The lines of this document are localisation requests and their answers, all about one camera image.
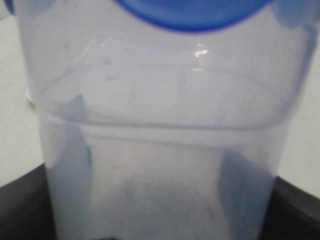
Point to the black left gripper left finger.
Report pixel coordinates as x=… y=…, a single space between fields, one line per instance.
x=25 y=208

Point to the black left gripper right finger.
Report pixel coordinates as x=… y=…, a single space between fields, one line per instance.
x=292 y=214

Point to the blue plastic snap lid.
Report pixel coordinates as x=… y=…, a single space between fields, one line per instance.
x=185 y=16

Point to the clear plastic tall container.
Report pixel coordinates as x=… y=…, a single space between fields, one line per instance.
x=160 y=135

